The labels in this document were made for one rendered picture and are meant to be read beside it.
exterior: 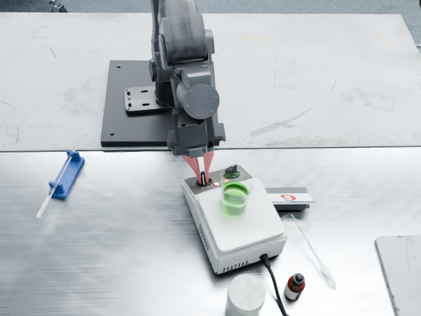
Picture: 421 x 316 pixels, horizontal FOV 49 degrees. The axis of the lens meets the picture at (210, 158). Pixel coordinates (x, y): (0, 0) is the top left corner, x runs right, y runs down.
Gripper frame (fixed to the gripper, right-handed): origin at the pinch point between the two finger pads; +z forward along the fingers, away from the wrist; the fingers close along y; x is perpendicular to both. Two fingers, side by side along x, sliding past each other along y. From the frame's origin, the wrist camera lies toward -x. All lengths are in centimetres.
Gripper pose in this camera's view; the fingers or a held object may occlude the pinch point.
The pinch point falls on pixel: (203, 178)
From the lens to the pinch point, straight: 86.3
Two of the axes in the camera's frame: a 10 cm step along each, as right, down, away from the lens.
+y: 9.9, -1.4, -0.2
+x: -0.3, -4.0, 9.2
